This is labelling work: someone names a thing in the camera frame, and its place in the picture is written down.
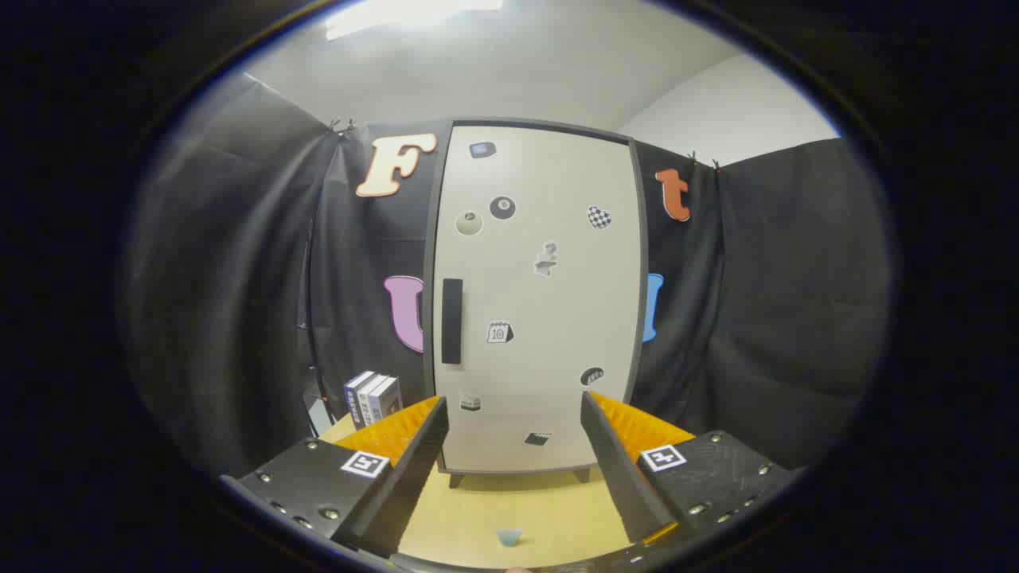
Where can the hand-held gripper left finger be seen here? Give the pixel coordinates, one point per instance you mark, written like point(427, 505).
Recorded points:
point(414, 477)

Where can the white blue cosmetic tube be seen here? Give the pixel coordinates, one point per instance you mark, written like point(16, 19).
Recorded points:
point(509, 537)

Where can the blue white book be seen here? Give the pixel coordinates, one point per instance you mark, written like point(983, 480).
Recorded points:
point(368, 404)
point(353, 398)
point(388, 398)

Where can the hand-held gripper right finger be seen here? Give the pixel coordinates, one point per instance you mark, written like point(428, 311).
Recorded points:
point(621, 477)

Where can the black backdrop cloth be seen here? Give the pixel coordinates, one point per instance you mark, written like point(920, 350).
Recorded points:
point(239, 278)

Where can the grey cabinet body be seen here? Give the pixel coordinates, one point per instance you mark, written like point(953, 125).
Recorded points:
point(430, 255)

